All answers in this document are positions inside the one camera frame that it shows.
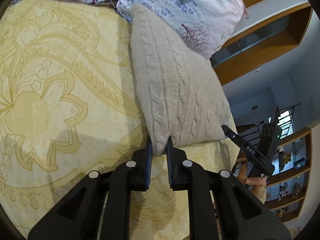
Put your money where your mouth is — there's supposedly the right hand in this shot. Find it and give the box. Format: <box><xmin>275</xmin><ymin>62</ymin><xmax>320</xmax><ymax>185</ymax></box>
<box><xmin>237</xmin><ymin>164</ymin><xmax>266</xmax><ymax>196</ymax></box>

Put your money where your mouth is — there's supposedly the yellow patterned bed sheet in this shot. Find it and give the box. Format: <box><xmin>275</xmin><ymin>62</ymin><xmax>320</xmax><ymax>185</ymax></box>
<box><xmin>1</xmin><ymin>0</ymin><xmax>239</xmax><ymax>237</ymax></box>

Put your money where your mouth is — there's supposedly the window with bars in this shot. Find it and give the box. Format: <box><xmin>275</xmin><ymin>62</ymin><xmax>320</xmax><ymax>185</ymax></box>
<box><xmin>268</xmin><ymin>107</ymin><xmax>294</xmax><ymax>139</ymax></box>

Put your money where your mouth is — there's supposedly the wooden wall shelf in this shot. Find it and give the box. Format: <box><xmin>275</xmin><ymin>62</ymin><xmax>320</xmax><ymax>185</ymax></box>
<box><xmin>210</xmin><ymin>0</ymin><xmax>313</xmax><ymax>85</ymax></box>

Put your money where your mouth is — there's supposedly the wooden display shelf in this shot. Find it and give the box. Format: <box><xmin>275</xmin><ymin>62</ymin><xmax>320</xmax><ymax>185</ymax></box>
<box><xmin>265</xmin><ymin>127</ymin><xmax>312</xmax><ymax>223</ymax></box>

